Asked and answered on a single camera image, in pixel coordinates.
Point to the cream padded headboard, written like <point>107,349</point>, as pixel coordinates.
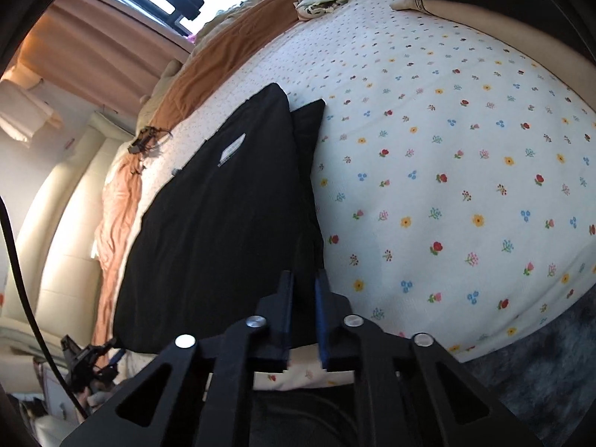
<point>60,242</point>

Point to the bed with floral sheet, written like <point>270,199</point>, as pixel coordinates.
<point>442,149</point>

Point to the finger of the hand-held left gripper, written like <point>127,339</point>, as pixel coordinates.
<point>116,356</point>

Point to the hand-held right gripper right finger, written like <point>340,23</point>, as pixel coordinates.
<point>322,321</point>

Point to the black button shirt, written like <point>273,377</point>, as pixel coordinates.
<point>209,223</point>

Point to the beige folded cloth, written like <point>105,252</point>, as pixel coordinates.
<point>512,32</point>

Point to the orange blanket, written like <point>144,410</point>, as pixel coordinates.
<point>223,56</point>

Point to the grey rug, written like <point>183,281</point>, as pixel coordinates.
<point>549,382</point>

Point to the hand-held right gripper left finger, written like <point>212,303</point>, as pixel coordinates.
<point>286,316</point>

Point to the pink curtain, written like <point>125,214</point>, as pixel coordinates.
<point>102,56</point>

